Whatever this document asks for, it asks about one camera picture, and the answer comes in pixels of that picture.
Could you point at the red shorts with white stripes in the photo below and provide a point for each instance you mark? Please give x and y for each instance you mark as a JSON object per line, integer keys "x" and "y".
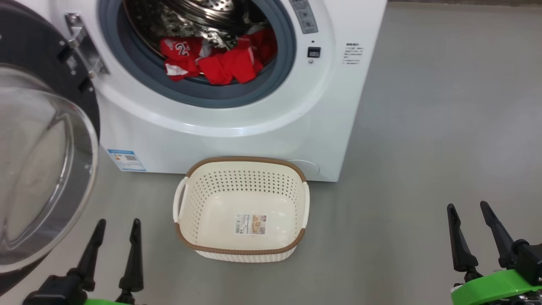
{"x": 230, "y": 65}

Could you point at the printed product label sticker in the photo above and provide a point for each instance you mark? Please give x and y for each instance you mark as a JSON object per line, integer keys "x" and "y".
{"x": 250, "y": 223}

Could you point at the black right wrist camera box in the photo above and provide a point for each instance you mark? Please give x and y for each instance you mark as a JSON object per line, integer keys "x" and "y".
{"x": 529, "y": 260}

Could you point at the white front-load washing machine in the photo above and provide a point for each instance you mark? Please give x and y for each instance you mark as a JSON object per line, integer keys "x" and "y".
{"x": 237, "y": 144}

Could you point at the round black glass washer door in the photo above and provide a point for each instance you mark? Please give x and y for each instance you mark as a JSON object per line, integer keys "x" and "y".
{"x": 42, "y": 169}

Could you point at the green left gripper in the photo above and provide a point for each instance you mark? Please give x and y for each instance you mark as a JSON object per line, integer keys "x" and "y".
{"x": 103, "y": 302}

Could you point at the blue energy label sticker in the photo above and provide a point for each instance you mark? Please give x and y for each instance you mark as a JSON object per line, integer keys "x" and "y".
{"x": 126, "y": 160}

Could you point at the red jersey with white number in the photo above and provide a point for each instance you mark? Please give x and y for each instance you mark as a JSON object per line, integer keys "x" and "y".
{"x": 180, "y": 53}

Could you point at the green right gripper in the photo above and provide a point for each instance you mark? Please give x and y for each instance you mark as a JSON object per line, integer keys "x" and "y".
{"x": 491, "y": 290}

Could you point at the cream laundry basket brown rim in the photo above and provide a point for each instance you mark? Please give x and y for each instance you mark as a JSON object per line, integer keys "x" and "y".
{"x": 211, "y": 212}

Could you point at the stainless steel washer drum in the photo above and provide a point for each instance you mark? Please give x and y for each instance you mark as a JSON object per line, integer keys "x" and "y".
{"x": 182, "y": 17}

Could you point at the grey warning sticker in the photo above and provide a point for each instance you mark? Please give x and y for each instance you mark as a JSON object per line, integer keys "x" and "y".
{"x": 305, "y": 17}

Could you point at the metal door hinge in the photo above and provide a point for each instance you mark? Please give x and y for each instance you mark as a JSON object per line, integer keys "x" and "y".
{"x": 87, "y": 51}

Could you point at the round white drain filter cover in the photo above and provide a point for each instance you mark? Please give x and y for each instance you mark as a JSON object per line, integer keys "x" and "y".
{"x": 311, "y": 167}

